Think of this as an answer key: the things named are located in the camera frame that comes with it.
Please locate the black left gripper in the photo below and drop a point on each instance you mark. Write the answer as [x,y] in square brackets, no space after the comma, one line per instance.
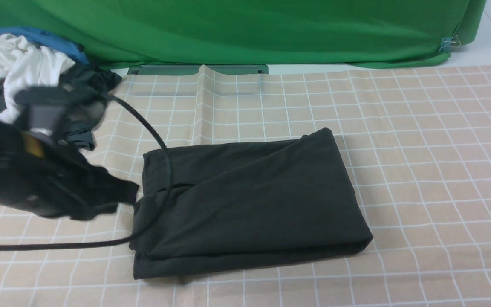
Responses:
[56,181]

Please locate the dark gray long-sleeved shirt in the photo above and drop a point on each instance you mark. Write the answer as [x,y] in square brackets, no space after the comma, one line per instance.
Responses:
[246,205]

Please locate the white crumpled shirt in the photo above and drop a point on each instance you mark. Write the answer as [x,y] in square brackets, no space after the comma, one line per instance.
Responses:
[22,64]

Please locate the dark teal garment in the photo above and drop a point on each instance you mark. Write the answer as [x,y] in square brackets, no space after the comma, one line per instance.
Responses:
[90,87]

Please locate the blue garment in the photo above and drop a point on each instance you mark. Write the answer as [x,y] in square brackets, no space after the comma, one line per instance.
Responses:
[45,38]

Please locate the green backdrop cloth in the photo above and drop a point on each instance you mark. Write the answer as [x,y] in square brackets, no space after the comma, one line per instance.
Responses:
[379,34]

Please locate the beige checkered tablecloth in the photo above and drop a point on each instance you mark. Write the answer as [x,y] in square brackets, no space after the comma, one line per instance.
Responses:
[416,144]

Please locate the blue binder clip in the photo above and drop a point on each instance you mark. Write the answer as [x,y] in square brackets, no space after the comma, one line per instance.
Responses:
[449,43]

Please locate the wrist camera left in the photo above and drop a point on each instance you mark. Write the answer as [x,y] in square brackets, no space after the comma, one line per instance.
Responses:
[43,110]

